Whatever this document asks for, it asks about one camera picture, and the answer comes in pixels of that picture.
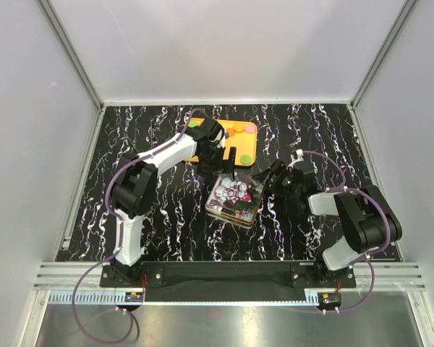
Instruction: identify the green round cookie top-left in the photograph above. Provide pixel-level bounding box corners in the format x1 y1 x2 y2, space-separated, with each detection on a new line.
188 121 200 128

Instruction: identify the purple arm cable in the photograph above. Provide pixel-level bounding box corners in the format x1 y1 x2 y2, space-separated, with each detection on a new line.
72 108 210 344
285 150 399 314

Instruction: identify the gold cookie tin box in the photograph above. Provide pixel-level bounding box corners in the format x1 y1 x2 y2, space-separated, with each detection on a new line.
206 208 258 228

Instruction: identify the yellow plastic tray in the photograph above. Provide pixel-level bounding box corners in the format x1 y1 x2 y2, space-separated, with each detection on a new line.
177 118 258 167

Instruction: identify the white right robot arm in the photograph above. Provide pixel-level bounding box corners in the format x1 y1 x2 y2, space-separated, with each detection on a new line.
255 150 402 288

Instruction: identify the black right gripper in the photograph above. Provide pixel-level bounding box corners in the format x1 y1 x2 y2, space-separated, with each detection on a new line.
251 159 300 198

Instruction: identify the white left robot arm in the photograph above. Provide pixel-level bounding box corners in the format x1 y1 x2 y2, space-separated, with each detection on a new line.
105 116 265 286

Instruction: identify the yellow dotted cookie top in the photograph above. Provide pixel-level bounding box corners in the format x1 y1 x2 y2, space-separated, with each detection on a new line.
233 123 245 133

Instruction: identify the gold tin lid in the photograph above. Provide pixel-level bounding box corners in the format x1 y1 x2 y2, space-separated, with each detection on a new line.
205 173 265 211

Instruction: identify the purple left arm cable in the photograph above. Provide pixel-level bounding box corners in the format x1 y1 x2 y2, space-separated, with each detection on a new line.
72 108 210 344

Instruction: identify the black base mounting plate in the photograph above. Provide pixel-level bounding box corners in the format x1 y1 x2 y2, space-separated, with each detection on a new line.
100 261 357 304

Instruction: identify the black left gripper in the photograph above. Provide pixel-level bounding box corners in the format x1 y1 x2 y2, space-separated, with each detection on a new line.
197 145 236 181

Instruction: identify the green embossed round cookie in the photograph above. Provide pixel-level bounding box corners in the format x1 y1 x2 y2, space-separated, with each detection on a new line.
239 155 252 166

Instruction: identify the aluminium frame rail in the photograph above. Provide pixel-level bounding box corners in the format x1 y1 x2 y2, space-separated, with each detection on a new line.
33 262 144 306

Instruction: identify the pink round cookie right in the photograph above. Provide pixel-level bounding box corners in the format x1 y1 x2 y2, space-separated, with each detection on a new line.
245 124 255 134

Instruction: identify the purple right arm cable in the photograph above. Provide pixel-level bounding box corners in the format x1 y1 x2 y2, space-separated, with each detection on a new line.
285 150 399 314

